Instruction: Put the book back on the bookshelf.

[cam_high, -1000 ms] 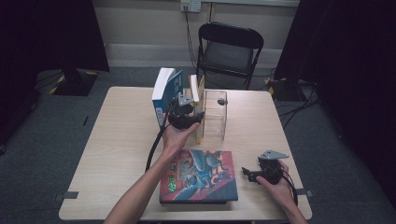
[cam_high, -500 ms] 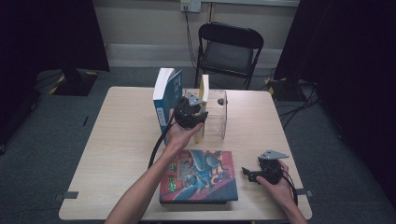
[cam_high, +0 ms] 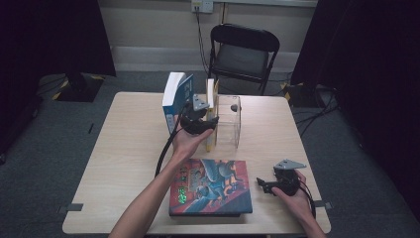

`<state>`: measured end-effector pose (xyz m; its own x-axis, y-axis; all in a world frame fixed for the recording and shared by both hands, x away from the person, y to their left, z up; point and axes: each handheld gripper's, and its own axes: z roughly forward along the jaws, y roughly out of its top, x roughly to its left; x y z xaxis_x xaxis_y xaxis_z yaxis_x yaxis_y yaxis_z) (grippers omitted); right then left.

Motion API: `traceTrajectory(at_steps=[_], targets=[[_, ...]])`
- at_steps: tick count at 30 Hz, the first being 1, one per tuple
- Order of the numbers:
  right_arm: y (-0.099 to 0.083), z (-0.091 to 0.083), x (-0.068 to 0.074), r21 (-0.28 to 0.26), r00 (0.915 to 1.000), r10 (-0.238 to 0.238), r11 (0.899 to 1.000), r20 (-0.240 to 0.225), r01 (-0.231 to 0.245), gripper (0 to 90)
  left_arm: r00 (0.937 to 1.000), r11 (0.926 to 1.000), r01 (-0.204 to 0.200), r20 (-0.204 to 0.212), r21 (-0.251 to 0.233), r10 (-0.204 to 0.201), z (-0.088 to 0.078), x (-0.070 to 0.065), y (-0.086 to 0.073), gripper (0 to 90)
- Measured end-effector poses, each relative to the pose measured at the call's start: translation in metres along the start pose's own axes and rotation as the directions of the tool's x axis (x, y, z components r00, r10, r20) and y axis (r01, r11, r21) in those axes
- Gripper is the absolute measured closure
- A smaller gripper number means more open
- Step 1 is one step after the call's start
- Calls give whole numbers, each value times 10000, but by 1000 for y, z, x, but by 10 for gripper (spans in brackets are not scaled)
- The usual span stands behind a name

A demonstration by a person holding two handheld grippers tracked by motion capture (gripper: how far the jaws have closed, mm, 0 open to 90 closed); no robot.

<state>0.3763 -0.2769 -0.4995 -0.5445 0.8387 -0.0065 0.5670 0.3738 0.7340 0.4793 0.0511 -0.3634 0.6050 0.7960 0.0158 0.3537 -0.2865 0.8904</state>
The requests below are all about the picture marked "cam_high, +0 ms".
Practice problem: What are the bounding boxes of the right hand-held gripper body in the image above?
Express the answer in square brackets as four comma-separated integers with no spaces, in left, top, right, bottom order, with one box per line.
[271,159,308,197]

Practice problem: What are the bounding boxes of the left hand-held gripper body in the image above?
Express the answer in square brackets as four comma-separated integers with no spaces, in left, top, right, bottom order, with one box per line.
[179,93,211,135]

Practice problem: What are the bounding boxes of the clear acrylic book rack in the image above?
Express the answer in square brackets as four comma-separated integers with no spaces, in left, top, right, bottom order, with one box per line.
[192,94,243,150]

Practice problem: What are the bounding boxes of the yellow book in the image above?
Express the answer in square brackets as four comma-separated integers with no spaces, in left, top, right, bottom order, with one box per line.
[204,77,220,154]

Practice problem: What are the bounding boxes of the thick blue book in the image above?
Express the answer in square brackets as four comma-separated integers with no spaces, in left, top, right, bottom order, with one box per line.
[160,70,196,135]

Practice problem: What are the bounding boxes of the red illustrated book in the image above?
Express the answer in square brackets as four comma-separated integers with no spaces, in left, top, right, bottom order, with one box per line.
[168,158,254,218]

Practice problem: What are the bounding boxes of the person's right hand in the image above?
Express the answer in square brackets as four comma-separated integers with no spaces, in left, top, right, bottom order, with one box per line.
[271,171,317,222]

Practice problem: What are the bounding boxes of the person's left hand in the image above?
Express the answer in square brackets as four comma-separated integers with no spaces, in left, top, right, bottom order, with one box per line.
[170,126,215,164]

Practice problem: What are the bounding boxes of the black folding chair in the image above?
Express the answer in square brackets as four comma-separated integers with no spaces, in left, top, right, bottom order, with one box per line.
[205,23,281,97]

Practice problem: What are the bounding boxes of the black stand base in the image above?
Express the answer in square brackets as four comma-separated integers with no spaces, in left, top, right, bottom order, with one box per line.
[52,72,105,103]
[282,82,320,109]

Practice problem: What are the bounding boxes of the black curtain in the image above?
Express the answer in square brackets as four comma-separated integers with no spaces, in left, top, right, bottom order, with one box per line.
[0,0,117,153]
[289,0,420,212]

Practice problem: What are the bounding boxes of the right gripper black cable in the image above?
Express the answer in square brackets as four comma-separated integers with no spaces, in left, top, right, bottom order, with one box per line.
[298,178,317,219]

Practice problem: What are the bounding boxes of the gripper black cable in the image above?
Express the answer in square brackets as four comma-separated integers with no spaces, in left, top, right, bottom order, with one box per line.
[298,178,317,219]
[155,113,186,179]

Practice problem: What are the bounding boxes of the grey flat bracket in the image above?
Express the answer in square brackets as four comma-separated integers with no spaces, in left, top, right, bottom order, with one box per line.
[313,200,334,211]
[56,202,84,214]

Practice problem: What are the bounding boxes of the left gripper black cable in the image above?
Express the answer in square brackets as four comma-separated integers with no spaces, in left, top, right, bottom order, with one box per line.
[155,113,186,179]

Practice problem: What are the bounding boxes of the black floor cables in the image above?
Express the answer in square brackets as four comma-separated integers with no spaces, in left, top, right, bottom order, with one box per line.
[292,83,342,139]

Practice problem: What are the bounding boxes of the black power cable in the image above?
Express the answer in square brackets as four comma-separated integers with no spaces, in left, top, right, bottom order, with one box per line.
[194,7,213,77]

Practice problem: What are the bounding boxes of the white wall socket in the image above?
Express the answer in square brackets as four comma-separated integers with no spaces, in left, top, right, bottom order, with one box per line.
[190,0,215,15]

